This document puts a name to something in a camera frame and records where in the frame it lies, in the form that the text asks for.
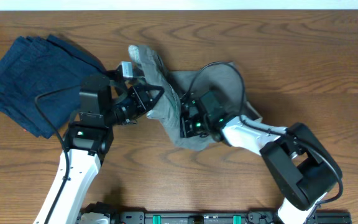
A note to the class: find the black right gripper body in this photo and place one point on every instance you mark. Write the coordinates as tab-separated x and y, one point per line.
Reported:
194	126

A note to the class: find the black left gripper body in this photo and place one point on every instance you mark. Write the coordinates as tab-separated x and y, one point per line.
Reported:
133	103

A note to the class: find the grey shorts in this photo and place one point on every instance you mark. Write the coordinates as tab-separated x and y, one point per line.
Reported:
219	76

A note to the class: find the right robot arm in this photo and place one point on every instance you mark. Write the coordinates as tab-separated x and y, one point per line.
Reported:
304	171

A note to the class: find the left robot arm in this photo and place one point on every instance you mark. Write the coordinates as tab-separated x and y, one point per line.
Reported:
104	103

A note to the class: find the folded navy blue garment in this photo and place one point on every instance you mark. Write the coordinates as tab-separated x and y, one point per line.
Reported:
39	81

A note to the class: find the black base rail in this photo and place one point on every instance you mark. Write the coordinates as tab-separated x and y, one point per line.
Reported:
197	217

